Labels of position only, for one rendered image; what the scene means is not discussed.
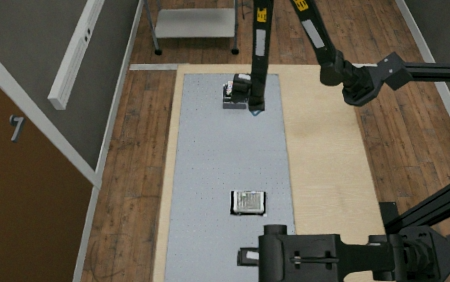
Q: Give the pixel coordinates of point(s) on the white grid rack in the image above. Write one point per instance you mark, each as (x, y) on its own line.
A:
(256, 205)

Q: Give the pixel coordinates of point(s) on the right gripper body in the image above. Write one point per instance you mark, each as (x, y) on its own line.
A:
(260, 104)

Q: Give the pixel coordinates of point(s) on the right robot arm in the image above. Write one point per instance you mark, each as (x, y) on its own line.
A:
(357, 82)

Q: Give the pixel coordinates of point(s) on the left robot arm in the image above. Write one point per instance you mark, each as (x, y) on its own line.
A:
(277, 253)

